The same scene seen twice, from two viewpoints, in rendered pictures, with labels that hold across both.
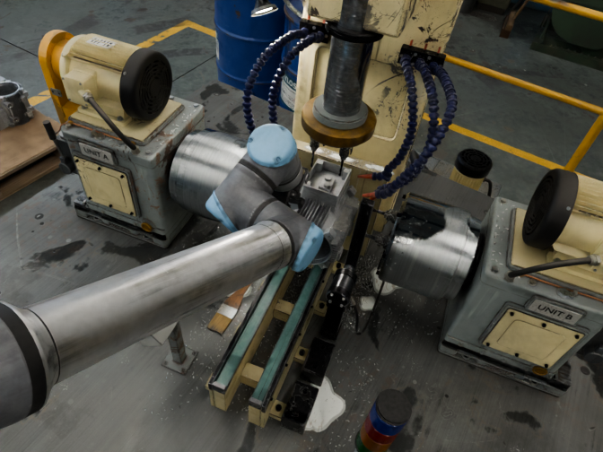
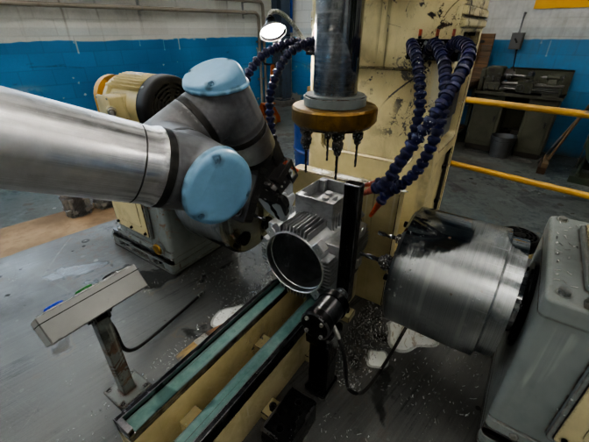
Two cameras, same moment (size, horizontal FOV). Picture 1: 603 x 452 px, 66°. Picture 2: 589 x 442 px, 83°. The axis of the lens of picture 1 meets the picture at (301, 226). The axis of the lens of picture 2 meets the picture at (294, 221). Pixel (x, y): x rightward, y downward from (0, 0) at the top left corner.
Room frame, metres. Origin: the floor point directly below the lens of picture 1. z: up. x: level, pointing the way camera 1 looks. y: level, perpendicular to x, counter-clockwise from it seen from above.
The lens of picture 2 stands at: (0.24, -0.21, 1.47)
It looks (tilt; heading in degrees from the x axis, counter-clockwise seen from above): 30 degrees down; 19
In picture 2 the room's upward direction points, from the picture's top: straight up
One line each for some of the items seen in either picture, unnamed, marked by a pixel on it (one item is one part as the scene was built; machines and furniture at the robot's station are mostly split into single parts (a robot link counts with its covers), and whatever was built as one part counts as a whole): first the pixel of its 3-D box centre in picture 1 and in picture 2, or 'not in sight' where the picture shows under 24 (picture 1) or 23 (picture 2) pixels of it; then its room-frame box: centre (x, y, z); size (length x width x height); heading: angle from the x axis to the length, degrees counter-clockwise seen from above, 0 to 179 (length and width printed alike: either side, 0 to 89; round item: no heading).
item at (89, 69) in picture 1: (109, 117); (141, 145); (1.06, 0.58, 1.16); 0.33 x 0.26 x 0.42; 75
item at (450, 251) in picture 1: (436, 249); (464, 282); (0.83, -0.36, 1.04); 0.41 x 0.25 x 0.25; 75
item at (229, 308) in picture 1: (232, 303); (215, 335); (0.73, 0.17, 0.80); 0.21 x 0.05 x 0.01; 161
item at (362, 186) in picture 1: (333, 193); (346, 229); (1.07, -0.09, 0.97); 0.30 x 0.11 x 0.34; 75
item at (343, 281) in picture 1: (368, 263); (376, 302); (0.85, -0.20, 0.92); 0.45 x 0.13 x 0.24; 165
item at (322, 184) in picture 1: (326, 186); (326, 203); (0.94, -0.05, 1.11); 0.12 x 0.11 x 0.07; 164
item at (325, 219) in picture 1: (317, 219); (315, 243); (0.90, -0.04, 1.01); 0.20 x 0.19 x 0.19; 164
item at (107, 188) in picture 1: (137, 161); (168, 193); (1.08, 0.53, 0.99); 0.35 x 0.31 x 0.37; 75
